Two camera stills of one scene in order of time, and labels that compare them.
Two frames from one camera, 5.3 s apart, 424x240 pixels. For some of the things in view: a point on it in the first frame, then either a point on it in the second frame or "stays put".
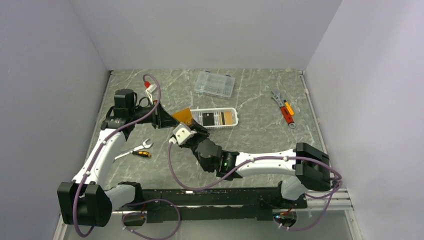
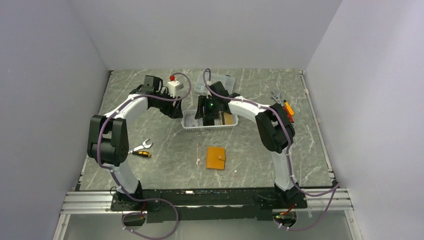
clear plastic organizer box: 215,84 stays put
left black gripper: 166,120 → 173,112
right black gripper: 201,131 → 202,102
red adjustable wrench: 285,112 stays put
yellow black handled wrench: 139,153 stays put
